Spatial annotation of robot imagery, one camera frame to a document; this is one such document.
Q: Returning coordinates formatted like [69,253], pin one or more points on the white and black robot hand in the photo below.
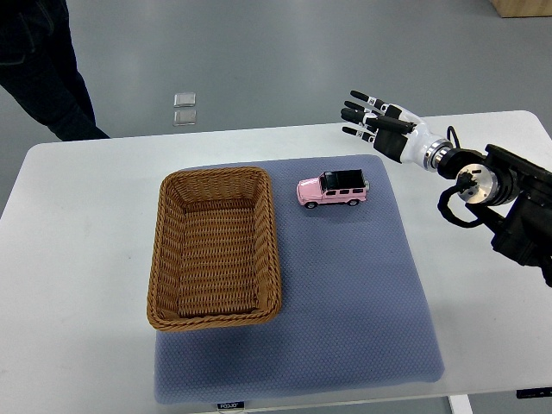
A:
[393,131]

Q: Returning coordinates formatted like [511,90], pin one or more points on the pink toy car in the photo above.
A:
[338,187]

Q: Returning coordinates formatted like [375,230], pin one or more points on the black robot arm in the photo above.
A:
[506,193]

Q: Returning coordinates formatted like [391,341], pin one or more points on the brown wicker basket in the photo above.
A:
[215,259]

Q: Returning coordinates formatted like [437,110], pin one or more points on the wooden box corner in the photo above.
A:
[522,8]

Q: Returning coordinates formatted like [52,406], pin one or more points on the blue-grey padded mat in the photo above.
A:
[354,314]

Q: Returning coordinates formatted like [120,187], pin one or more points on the lower clear floor plate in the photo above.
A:
[184,117]

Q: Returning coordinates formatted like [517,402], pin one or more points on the clear floor plate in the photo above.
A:
[184,117]
[184,99]

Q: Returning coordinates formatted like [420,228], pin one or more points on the upper clear floor plate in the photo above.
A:
[184,99]

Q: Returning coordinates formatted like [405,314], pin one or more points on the white table leg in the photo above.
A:
[460,404]

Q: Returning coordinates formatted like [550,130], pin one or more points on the black table control panel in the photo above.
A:
[541,392]

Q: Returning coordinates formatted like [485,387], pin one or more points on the person in dark clothes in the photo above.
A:
[39,69]

